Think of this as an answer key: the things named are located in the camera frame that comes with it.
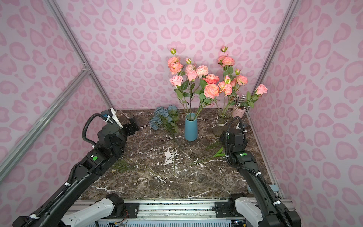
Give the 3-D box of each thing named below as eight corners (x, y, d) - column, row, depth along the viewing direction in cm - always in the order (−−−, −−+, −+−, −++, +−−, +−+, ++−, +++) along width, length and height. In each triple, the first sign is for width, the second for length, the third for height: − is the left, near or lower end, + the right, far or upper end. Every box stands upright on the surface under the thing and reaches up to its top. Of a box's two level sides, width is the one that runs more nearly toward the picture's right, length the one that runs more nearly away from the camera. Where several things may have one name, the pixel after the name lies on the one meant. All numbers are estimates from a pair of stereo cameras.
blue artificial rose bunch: (150, 128, 110) (147, 117, 100) (164, 112, 121) (162, 101, 111) (173, 138, 104) (171, 128, 94) (185, 120, 115) (185, 109, 105)
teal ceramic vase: (185, 141, 102) (184, 123, 86) (185, 131, 108) (184, 112, 92) (196, 141, 102) (197, 122, 86) (195, 131, 108) (196, 112, 92)
